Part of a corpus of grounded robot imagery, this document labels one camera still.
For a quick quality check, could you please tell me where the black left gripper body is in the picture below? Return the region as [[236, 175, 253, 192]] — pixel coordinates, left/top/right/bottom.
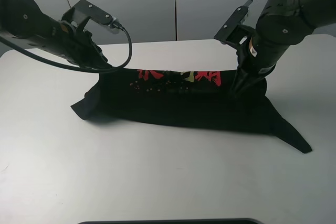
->
[[51, 20, 112, 69]]

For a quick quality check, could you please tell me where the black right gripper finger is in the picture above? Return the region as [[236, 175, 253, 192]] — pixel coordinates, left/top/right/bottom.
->
[[229, 73, 248, 98]]

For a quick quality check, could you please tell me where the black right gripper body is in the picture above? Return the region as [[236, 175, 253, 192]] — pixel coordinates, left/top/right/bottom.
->
[[232, 37, 276, 88]]

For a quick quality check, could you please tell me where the black printed t-shirt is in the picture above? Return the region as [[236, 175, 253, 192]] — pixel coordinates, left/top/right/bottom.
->
[[72, 69, 312, 153]]

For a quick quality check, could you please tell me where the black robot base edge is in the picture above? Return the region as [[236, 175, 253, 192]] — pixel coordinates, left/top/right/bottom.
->
[[80, 218, 261, 224]]

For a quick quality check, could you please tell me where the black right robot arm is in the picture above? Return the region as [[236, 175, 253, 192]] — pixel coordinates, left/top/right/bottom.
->
[[227, 0, 335, 95]]

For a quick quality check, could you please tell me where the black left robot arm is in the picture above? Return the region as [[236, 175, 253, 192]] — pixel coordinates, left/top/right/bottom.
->
[[1, 0, 114, 69]]

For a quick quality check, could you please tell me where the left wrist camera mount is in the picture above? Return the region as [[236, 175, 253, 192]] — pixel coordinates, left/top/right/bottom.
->
[[61, 0, 124, 34]]

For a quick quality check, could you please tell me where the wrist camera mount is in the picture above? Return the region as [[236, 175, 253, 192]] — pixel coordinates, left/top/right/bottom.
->
[[214, 5, 255, 49], [61, 0, 124, 34]]

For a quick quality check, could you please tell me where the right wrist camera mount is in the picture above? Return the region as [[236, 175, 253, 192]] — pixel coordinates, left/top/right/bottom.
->
[[214, 5, 255, 49]]

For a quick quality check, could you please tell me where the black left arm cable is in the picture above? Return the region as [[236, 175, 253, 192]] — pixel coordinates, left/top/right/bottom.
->
[[0, 26, 133, 73]]

